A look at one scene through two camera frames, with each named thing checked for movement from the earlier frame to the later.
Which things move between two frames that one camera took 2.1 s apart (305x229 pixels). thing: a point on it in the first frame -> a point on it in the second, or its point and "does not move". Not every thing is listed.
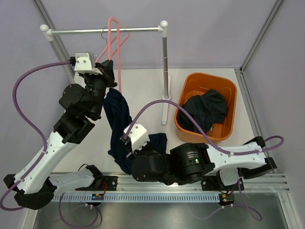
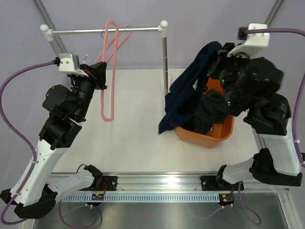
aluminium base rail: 254,182 does not move
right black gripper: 138,153 -> 222,60
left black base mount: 111,181 does not move
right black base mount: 214,183 does not move
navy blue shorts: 119,117 -> 187,88
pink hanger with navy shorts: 109,46 -> 115,68
